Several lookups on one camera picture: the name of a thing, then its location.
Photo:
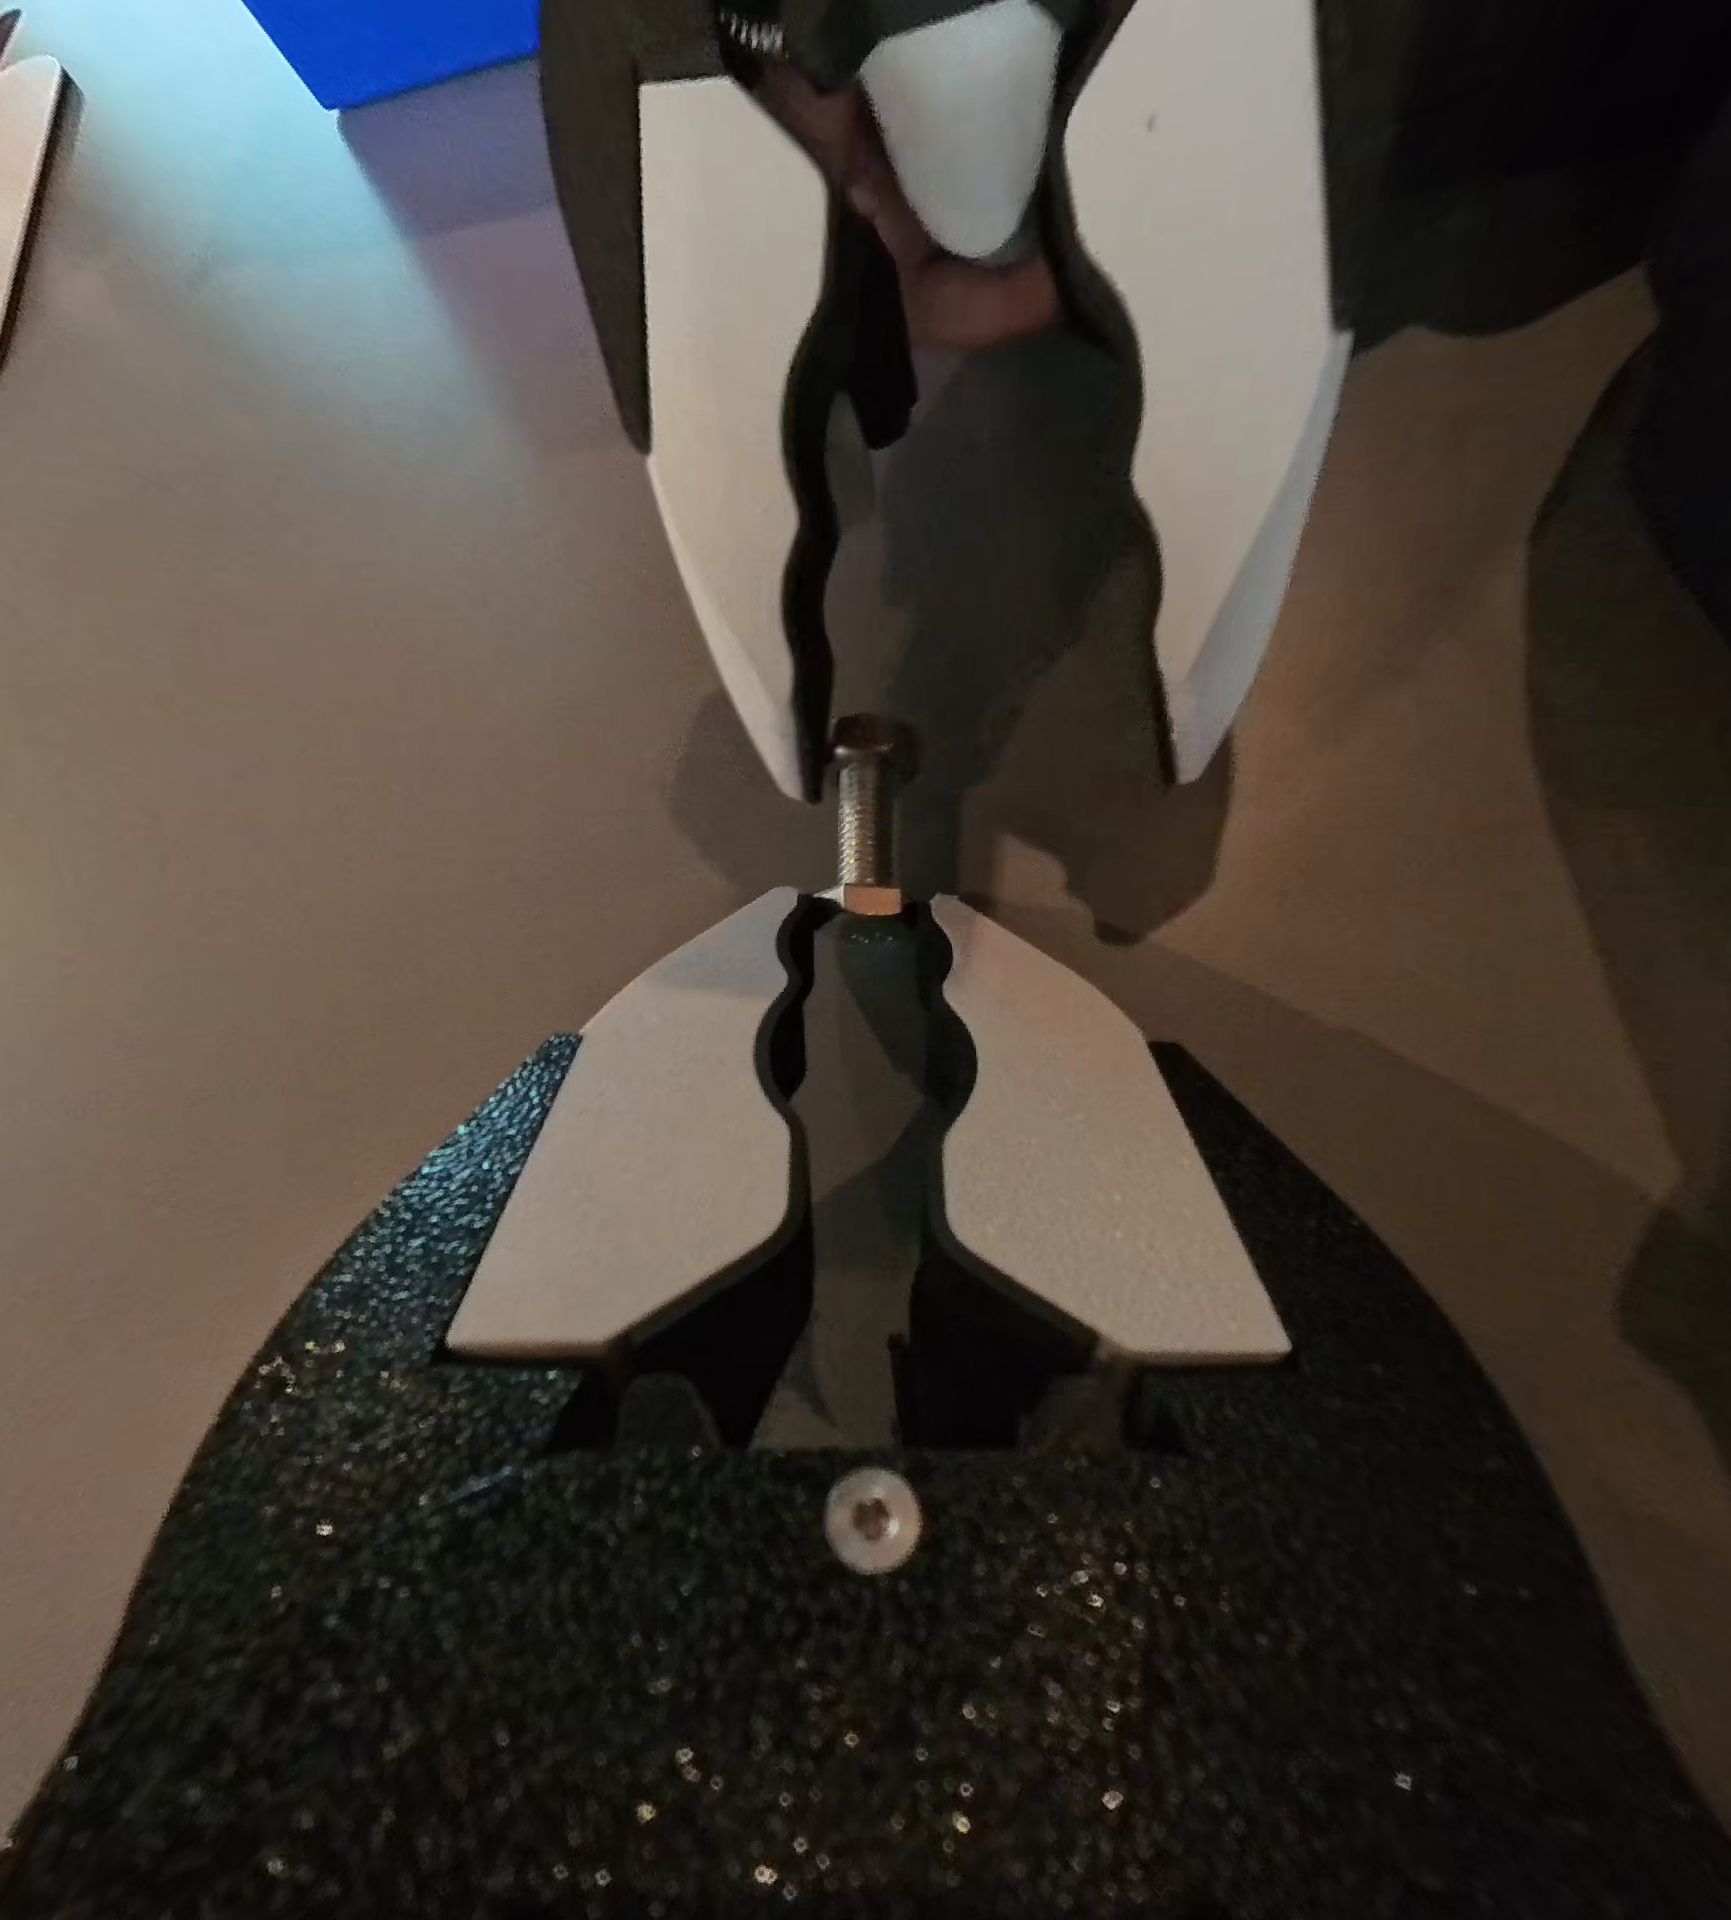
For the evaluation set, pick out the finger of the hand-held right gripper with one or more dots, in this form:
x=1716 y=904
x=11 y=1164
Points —
x=722 y=374
x=1226 y=300

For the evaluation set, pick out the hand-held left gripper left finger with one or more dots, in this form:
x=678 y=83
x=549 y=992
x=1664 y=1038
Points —
x=641 y=1184

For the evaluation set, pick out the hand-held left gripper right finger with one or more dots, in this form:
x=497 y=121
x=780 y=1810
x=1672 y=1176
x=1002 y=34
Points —
x=1106 y=1200

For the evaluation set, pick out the blue plastic bin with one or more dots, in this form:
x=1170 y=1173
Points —
x=401 y=44

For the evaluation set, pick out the silver hex nut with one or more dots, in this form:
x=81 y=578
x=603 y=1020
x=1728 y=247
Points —
x=872 y=740

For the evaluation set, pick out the silver hex bolt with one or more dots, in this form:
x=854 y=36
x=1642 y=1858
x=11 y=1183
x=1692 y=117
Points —
x=868 y=824

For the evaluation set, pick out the person's right forearm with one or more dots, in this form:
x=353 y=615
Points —
x=1496 y=151

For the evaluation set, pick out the person's right hand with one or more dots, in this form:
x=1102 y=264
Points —
x=986 y=309

